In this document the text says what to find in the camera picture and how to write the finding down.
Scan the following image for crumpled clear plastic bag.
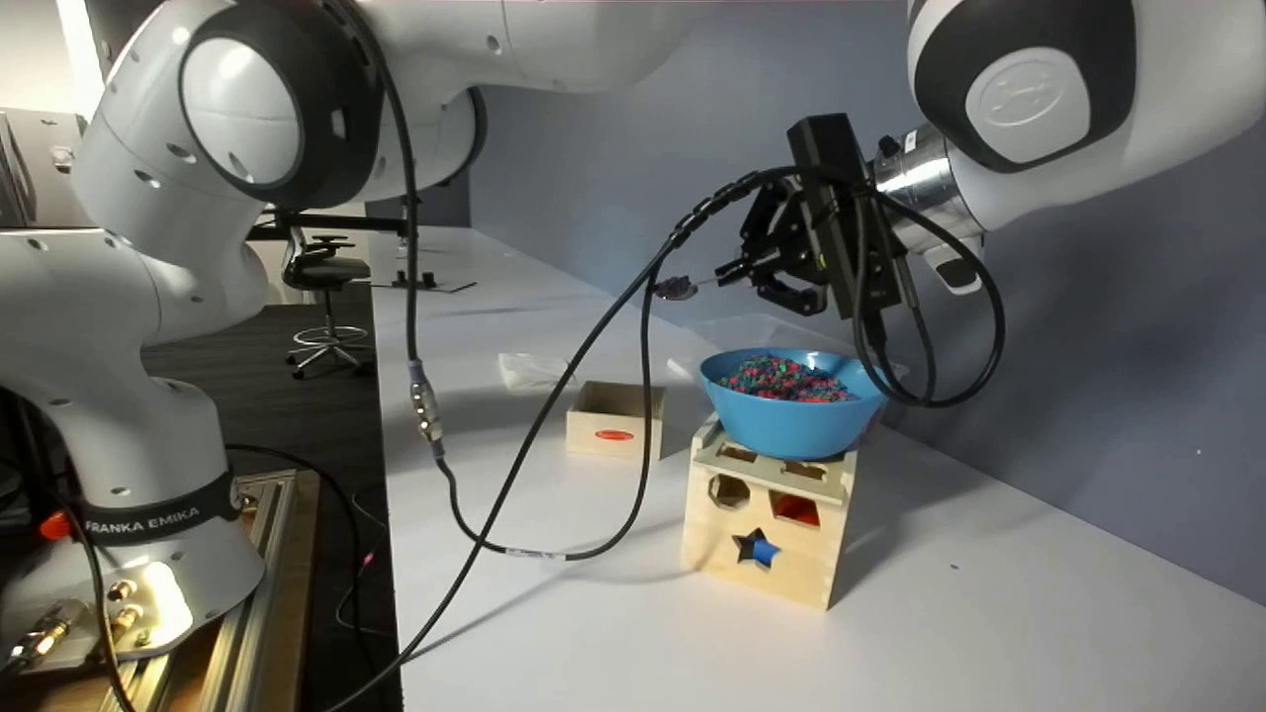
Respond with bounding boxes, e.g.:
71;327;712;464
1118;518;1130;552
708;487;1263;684
498;353;562;393

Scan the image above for wooden shape sorter box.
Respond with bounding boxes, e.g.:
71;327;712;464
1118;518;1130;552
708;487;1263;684
680;421;857;610

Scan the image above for metal spoon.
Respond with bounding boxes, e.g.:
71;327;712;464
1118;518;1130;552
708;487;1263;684
654;274;723;301

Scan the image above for colourful beads in bowl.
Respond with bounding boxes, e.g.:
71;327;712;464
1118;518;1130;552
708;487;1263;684
723;355;845;402

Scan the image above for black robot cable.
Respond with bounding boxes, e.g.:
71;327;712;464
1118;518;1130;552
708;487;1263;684
314;37;1011;712

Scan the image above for blue plastic bowl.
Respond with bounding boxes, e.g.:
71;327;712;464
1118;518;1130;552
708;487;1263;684
700;349;885;458

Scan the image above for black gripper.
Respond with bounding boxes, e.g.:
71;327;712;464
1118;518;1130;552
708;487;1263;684
716;182;827;318

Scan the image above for black office chair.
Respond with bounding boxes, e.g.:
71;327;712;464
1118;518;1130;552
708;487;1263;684
281;229;372;381

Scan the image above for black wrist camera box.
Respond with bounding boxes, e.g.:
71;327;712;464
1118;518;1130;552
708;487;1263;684
789;115;903;318

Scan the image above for small wooden crate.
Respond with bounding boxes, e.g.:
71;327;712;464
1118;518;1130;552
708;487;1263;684
564;381;666;458

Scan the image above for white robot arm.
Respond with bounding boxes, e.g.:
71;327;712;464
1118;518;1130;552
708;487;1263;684
0;0;1266;657

